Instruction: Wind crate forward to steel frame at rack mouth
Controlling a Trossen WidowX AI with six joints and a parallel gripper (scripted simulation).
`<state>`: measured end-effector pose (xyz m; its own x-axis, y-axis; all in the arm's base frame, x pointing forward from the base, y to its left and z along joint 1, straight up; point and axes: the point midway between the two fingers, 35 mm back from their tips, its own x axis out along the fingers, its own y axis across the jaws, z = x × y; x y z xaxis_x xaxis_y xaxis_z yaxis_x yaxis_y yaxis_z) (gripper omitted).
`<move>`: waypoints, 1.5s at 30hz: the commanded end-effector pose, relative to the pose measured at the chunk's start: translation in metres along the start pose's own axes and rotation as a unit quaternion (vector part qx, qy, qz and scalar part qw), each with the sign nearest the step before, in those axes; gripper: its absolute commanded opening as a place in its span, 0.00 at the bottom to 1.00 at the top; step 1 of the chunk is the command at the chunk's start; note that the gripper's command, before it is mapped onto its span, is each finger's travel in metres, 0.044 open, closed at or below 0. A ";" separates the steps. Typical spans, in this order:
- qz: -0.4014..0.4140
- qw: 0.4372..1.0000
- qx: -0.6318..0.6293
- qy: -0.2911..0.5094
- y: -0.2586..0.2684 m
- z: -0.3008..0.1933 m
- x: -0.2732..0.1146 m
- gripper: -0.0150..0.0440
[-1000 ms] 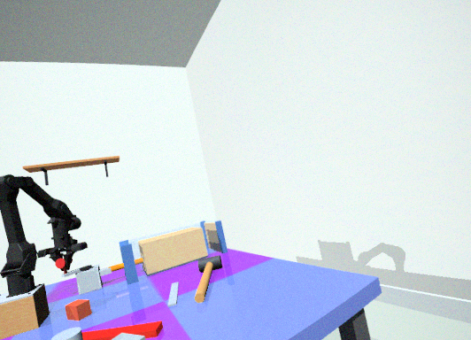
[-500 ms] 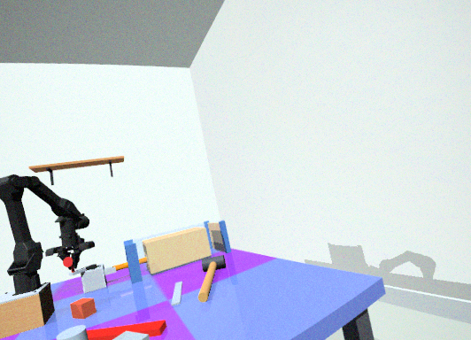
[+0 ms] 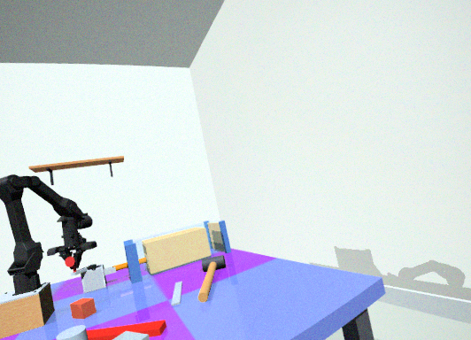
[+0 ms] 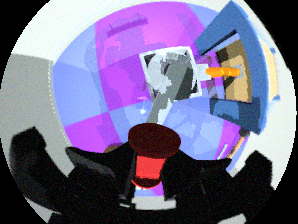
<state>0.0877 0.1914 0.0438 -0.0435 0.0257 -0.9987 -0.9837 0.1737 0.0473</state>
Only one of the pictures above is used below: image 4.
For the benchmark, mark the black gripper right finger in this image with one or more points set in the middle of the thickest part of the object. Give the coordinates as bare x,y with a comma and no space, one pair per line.
180,171

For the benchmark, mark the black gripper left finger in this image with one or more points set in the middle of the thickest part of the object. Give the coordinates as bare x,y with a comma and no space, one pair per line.
116,166

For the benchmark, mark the mallet with grey head and wooden handle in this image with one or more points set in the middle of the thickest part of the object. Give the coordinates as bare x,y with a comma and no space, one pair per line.
242,133

